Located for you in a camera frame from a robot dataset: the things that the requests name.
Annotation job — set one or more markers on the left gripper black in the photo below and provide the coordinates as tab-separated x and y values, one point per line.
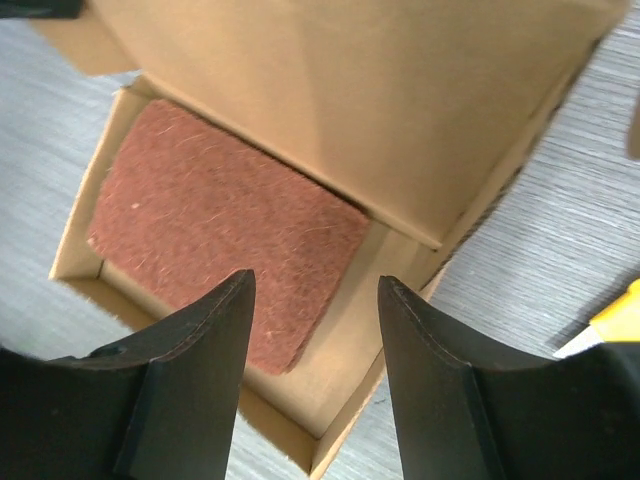
40	9

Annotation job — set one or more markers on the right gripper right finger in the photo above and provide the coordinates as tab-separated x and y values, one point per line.
467	406

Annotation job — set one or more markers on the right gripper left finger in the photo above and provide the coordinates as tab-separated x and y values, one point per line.
158	404

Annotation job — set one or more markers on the yellow utility knife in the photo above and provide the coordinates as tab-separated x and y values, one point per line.
618	322

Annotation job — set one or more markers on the reddish brown scouring pad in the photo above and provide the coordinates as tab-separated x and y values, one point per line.
185	204

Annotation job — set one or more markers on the brown cardboard express box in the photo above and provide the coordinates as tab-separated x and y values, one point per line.
421	112

